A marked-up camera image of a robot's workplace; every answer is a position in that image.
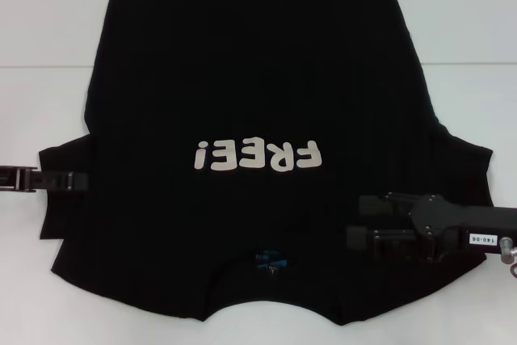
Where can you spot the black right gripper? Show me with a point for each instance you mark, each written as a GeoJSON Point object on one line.
{"type": "Point", "coordinates": [444, 224]}

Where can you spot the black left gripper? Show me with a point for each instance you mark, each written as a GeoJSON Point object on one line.
{"type": "Point", "coordinates": [24, 180]}

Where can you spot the black shirt with FREE print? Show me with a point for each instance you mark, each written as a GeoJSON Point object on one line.
{"type": "Point", "coordinates": [258, 78]}

